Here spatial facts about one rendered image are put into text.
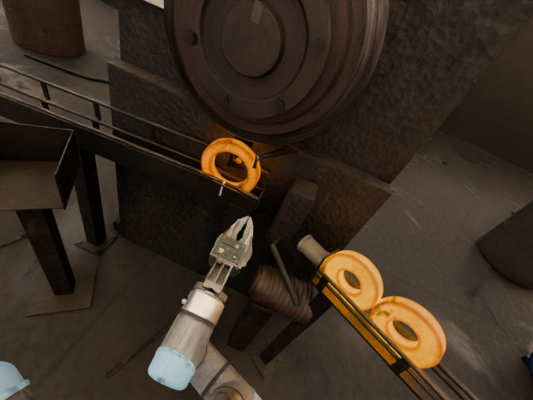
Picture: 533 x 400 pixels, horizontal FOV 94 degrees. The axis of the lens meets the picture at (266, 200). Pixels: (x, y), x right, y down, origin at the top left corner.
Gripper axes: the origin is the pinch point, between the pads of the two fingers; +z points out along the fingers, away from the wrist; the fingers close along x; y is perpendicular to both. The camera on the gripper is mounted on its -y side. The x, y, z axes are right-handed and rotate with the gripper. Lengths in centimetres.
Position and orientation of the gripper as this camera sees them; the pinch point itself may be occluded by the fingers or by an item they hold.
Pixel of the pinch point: (247, 222)
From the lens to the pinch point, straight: 63.9
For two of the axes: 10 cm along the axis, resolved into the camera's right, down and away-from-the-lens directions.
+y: 2.4, -5.0, -8.3
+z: 3.6, -7.5, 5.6
